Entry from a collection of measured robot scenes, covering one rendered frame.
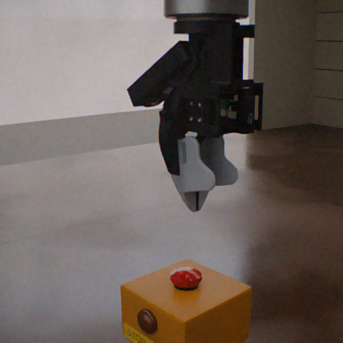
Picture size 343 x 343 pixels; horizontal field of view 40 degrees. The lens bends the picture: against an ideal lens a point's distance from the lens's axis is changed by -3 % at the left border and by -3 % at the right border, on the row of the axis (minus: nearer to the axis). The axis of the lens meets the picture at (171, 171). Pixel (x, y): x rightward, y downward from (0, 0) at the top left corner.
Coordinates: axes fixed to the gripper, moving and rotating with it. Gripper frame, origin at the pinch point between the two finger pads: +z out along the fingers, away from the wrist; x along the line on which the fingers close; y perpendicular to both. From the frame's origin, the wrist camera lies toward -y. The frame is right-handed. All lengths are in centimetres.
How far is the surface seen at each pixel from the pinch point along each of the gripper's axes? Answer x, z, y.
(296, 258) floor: 218, 118, -122
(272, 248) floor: 219, 118, -143
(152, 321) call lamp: -7.0, 13.0, 1.1
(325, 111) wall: 727, 89, -402
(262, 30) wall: 590, -47, -444
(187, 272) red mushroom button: -0.7, 9.2, 0.2
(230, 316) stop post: 1.4, 13.8, 5.7
